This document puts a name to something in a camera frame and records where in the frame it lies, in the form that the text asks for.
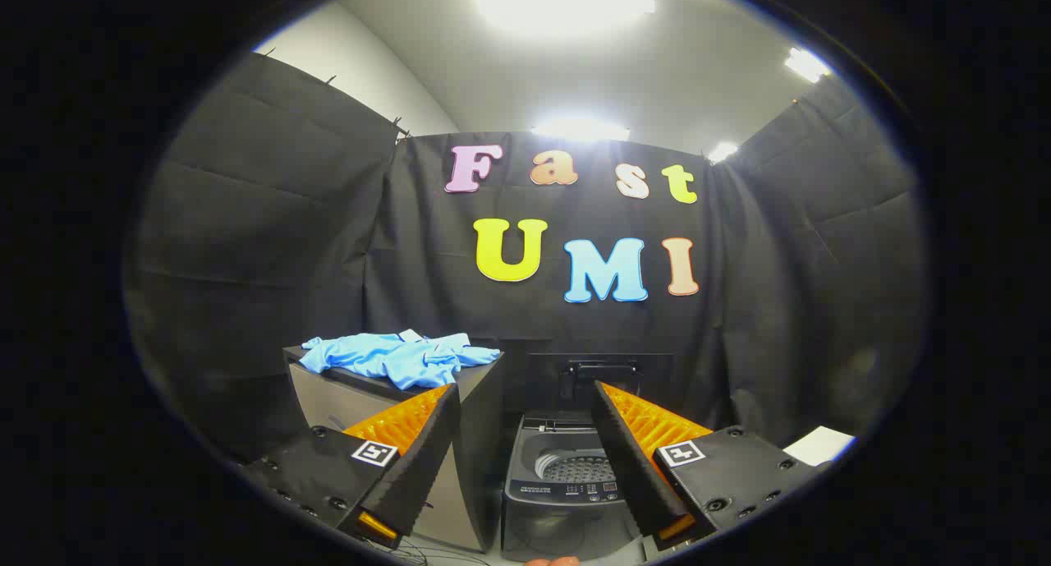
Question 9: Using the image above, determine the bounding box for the long ceiling light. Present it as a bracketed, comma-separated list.
[530, 117, 631, 143]

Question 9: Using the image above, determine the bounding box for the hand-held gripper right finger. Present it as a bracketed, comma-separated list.
[591, 380, 824, 552]

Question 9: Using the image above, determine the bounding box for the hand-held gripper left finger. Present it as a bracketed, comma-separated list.
[245, 383, 462, 549]

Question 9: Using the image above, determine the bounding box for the thin black cable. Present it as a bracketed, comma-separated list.
[384, 536, 493, 566]

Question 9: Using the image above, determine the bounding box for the dark grey cabinet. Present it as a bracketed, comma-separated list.
[283, 343, 507, 553]

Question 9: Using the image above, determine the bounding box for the white flat sheet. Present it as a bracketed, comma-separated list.
[783, 425, 856, 467]

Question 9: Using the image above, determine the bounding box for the black backdrop cloth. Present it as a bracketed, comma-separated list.
[123, 53, 929, 468]

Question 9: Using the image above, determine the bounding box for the light blue polo shirt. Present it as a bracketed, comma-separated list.
[299, 329, 502, 390]

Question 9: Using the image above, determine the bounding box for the grey washing machine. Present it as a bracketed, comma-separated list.
[502, 412, 651, 564]

